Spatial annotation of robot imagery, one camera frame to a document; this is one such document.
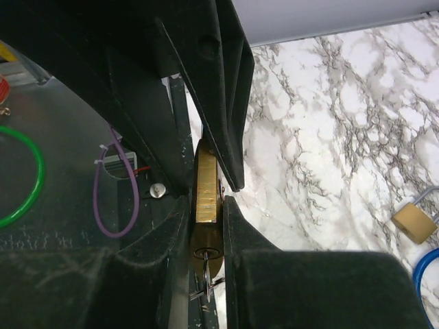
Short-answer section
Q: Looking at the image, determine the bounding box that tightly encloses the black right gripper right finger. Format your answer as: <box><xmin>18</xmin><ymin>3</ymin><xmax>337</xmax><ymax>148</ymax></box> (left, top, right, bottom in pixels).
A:
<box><xmin>223</xmin><ymin>196</ymin><xmax>427</xmax><ymax>328</ymax></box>

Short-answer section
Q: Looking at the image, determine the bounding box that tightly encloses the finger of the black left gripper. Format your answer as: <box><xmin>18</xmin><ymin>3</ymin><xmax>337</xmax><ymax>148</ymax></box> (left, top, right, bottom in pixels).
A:
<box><xmin>1</xmin><ymin>1</ymin><xmax>189</xmax><ymax>196</ymax></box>
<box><xmin>156</xmin><ymin>1</ymin><xmax>254</xmax><ymax>191</ymax></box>

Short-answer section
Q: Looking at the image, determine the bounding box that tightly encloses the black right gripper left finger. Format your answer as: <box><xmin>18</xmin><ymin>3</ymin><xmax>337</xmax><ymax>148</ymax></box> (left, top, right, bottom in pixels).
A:
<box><xmin>1</xmin><ymin>197</ymin><xmax>190</xmax><ymax>328</ymax></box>

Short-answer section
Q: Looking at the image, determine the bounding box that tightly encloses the silver key with ring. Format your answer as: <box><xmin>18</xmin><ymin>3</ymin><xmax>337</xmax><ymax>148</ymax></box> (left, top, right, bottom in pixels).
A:
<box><xmin>189</xmin><ymin>251</ymin><xmax>226</xmax><ymax>302</ymax></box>

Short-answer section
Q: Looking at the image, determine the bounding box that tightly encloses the brass padlock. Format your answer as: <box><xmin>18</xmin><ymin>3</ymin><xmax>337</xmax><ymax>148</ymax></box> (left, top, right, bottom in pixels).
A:
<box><xmin>392</xmin><ymin>186</ymin><xmax>438</xmax><ymax>245</ymax></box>
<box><xmin>189</xmin><ymin>138</ymin><xmax>224</xmax><ymax>278</ymax></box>

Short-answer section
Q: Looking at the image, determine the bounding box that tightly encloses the orange drink bottle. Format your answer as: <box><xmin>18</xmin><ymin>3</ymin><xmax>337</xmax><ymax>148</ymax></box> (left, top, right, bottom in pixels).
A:
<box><xmin>0</xmin><ymin>75</ymin><xmax>10</xmax><ymax>104</ymax></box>

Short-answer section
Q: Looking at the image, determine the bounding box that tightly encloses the green cable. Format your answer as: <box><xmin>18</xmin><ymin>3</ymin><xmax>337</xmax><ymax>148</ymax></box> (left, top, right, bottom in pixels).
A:
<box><xmin>0</xmin><ymin>125</ymin><xmax>46</xmax><ymax>230</ymax></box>

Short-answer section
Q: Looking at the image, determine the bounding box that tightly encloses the blue cable loop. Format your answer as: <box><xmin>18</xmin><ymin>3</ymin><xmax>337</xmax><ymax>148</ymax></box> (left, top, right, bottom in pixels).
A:
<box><xmin>412</xmin><ymin>248</ymin><xmax>439</xmax><ymax>323</ymax></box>

